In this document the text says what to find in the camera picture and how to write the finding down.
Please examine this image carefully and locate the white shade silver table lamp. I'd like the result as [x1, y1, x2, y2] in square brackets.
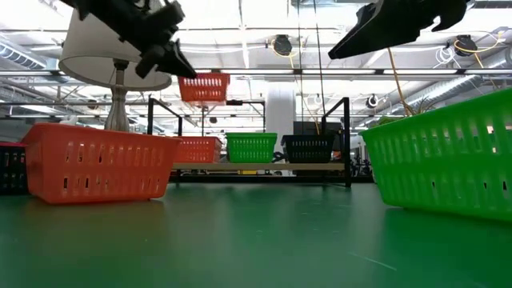
[58, 0, 173, 133]

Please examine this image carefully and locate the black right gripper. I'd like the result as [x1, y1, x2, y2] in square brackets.
[327, 0, 470, 60]

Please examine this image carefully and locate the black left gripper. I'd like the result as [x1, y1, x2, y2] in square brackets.
[119, 0, 198, 80]

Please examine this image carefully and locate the black aluminium rig frame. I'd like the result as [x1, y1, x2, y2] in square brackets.
[167, 174, 375, 188]

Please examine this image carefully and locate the green plastic slotted basket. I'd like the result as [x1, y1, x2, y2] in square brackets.
[225, 132, 278, 141]
[358, 86, 512, 223]
[226, 135, 277, 164]

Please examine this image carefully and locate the green table mat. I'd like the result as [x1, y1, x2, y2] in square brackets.
[0, 182, 512, 288]

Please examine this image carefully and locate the orange plastic slotted basket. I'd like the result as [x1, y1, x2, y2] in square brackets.
[171, 136, 224, 164]
[21, 122, 182, 206]
[177, 72, 232, 104]

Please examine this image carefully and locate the yellow hanging cable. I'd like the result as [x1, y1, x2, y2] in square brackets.
[385, 46, 415, 118]

